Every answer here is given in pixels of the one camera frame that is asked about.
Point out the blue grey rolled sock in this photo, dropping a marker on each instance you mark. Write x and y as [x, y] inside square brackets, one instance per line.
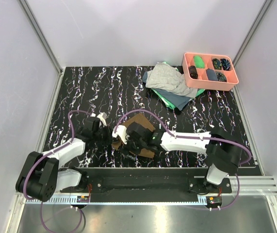
[211, 75]

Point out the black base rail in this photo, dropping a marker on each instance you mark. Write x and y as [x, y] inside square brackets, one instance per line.
[151, 185]

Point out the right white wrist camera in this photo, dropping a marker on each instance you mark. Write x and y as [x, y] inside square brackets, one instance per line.
[120, 131]

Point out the green cloth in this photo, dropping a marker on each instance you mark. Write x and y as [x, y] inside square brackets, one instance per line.
[169, 84]

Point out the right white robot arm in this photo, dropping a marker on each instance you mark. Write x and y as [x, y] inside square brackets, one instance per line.
[224, 155]

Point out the dark patterned sock top right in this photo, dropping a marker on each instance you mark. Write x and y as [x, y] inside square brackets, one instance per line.
[226, 65]

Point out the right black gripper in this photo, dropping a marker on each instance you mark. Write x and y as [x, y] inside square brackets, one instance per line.
[125, 149]

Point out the patterned sock bottom right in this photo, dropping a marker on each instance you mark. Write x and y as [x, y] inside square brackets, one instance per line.
[221, 77]

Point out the grey cloth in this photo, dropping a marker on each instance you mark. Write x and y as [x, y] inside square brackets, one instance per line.
[165, 77]

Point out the dark brown rolled sock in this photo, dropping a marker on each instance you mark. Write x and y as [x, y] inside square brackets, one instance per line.
[193, 72]

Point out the brown cloth napkin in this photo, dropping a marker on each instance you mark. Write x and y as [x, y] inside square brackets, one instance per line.
[138, 118]

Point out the pink compartment tray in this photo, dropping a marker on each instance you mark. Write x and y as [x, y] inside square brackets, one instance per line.
[202, 82]

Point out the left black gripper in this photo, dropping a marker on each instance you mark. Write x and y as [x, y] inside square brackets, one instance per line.
[108, 140]

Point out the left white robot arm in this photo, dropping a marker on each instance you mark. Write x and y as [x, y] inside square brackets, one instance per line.
[40, 176]

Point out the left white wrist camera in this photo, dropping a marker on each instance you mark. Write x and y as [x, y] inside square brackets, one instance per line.
[102, 117]

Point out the patterned sock top middle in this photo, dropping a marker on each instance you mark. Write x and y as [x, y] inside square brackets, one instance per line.
[217, 65]

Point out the green rolled sock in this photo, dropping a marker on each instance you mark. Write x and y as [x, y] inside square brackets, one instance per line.
[199, 63]

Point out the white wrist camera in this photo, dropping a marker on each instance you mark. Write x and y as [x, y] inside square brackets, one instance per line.
[120, 131]
[102, 117]

